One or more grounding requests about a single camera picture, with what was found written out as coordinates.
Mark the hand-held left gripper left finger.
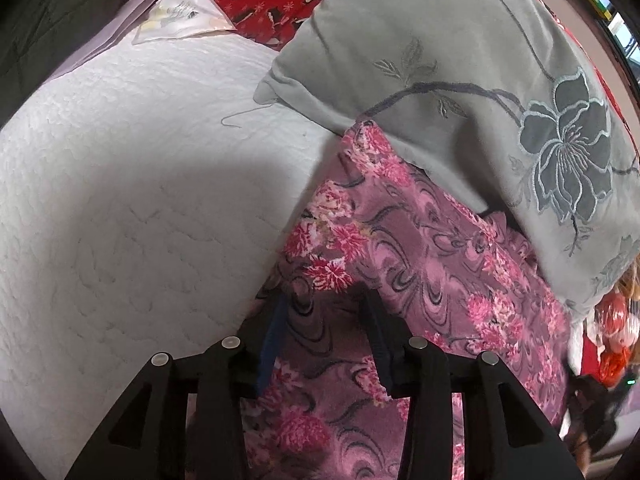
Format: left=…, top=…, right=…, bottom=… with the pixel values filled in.
left=65, top=292, right=291, bottom=480

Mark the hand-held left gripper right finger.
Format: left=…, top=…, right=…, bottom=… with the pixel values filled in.
left=360, top=290, right=586, bottom=480

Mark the pink floral fleece top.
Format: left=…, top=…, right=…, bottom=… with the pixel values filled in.
left=185, top=121, right=573, bottom=480

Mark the plain red cloth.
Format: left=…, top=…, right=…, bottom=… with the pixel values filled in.
left=580, top=330, right=606, bottom=381

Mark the plastic bag with orange toy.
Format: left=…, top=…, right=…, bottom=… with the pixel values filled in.
left=595, top=260, right=640, bottom=386

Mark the white quilted bedspread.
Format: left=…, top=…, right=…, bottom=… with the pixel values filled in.
left=0, top=35, right=351, bottom=471

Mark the grey floral pillow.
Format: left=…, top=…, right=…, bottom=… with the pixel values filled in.
left=254, top=0, right=640, bottom=326

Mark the clear plastic packet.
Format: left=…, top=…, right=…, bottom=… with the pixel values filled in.
left=132, top=0, right=237, bottom=46

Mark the folded white paper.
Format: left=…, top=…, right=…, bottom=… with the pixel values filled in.
left=47, top=0, right=163, bottom=81

